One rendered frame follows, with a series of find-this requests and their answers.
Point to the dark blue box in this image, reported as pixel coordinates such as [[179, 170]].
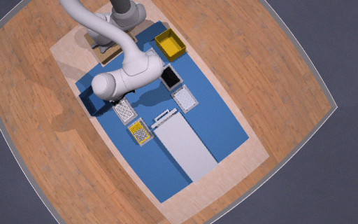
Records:
[[94, 105]]

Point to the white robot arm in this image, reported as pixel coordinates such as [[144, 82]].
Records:
[[138, 69]]

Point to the blue rectangular bench mat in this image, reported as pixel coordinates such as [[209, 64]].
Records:
[[211, 120]]

